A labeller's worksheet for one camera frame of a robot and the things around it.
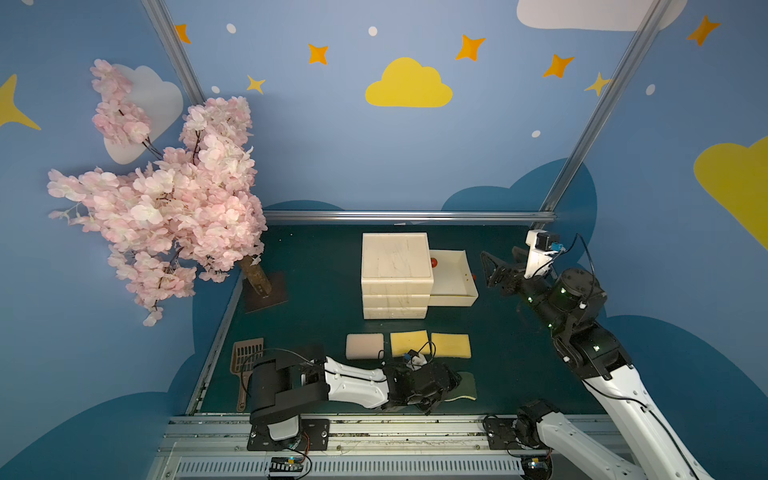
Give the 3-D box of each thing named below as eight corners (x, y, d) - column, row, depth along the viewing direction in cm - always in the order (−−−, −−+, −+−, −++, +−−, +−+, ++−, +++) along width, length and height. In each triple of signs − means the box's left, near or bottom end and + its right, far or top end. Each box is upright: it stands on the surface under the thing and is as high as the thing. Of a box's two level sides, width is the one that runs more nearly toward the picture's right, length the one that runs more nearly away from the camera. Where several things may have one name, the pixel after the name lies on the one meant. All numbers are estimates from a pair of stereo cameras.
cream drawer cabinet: (364, 323, 98) (359, 283, 79) (367, 275, 110) (363, 232, 92) (424, 323, 98) (433, 284, 79) (420, 275, 110) (427, 232, 92)
